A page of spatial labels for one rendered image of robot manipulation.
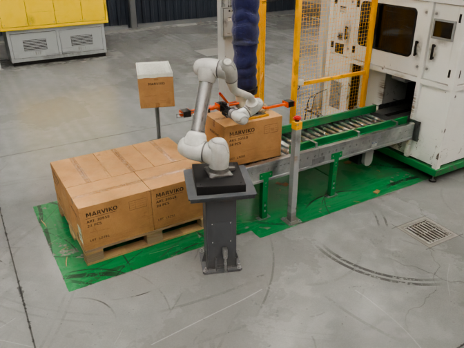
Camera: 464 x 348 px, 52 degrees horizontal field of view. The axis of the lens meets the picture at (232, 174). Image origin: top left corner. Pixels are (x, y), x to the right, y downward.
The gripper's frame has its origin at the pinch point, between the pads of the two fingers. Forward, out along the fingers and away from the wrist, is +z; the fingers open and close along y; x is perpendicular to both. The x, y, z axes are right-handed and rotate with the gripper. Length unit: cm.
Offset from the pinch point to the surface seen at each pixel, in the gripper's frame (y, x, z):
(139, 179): 53, -79, 3
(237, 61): -38.0, 16.3, -3.2
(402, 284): 105, 64, -171
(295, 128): 12, 44, -53
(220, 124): 12.7, -5.6, -10.5
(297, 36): -42, 114, 40
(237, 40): -56, 16, -3
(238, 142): 30.0, 8.1, -18.4
